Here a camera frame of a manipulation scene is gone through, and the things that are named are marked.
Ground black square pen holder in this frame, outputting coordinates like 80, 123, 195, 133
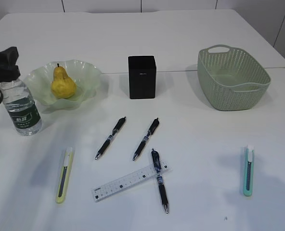
128, 56, 156, 99

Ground black pen middle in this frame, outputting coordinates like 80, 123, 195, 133
132, 118, 159, 161

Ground black pen left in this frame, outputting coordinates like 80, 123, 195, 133
95, 117, 126, 160

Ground green wavy glass plate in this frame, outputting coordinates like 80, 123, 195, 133
24, 60, 102, 110

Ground black pen on ruler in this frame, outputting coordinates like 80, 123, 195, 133
151, 149, 169, 214

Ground clear water bottle green label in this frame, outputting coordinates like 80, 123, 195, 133
0, 79, 42, 136

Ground green woven plastic basket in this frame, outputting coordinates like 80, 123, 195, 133
197, 45, 271, 111

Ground clear plastic ruler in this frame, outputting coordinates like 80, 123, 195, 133
91, 164, 157, 202

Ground yellow pear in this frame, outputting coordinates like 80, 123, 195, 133
51, 63, 77, 99

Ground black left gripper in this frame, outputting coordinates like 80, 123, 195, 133
0, 46, 21, 104

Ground yellow utility knife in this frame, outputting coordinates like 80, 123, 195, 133
55, 147, 74, 204

